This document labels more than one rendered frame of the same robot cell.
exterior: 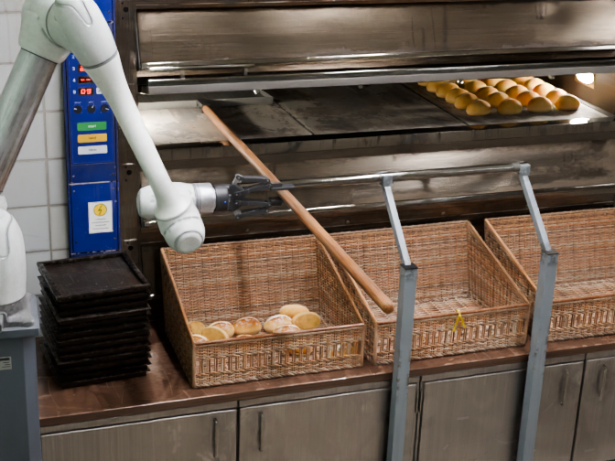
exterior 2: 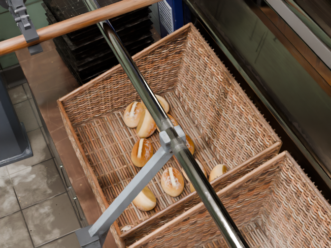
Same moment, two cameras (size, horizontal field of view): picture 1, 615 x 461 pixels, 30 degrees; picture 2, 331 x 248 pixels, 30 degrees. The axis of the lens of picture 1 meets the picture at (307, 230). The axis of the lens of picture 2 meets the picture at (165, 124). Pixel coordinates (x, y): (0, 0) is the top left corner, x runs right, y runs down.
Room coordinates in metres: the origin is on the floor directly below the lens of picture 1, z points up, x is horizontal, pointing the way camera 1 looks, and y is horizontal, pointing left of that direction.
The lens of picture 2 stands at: (3.38, -1.02, 2.10)
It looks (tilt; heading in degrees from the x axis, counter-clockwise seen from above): 49 degrees down; 91
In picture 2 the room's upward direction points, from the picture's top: 7 degrees counter-clockwise
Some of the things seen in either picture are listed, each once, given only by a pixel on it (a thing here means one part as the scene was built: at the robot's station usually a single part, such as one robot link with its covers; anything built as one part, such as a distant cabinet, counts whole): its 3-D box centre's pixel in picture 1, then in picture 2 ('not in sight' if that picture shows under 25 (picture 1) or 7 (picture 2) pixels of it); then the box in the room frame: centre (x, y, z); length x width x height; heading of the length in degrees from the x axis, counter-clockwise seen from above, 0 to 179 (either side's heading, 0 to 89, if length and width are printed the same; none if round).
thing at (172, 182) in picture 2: (286, 332); (172, 180); (3.36, 0.05, 0.62); 0.10 x 0.07 x 0.05; 97
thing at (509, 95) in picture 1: (491, 87); not in sight; (4.40, -0.70, 1.21); 0.61 x 0.48 x 0.06; 20
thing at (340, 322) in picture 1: (259, 305); (161, 135); (3.35, 0.14, 0.72); 0.56 x 0.49 x 0.28; 109
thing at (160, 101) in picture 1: (188, 91); not in sight; (4.20, 0.46, 1.19); 0.55 x 0.36 x 0.03; 109
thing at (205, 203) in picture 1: (202, 198); not in sight; (3.01, 0.29, 1.20); 0.09 x 0.06 x 0.09; 19
